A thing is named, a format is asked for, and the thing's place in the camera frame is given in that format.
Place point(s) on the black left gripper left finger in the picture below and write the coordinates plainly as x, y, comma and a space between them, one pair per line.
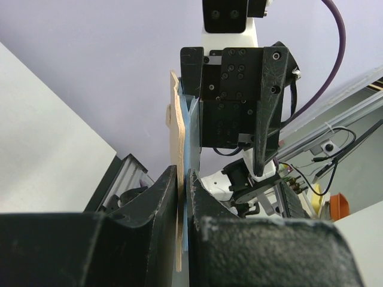
133, 246

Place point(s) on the beige leather card holder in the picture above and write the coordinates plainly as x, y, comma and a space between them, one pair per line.
177, 135

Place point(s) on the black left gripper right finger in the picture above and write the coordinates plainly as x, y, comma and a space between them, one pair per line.
225, 250

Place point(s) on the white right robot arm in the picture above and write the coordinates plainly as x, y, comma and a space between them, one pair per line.
236, 183

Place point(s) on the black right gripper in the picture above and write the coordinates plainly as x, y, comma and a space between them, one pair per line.
242, 96

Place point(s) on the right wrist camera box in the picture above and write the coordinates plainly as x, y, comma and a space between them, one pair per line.
230, 15

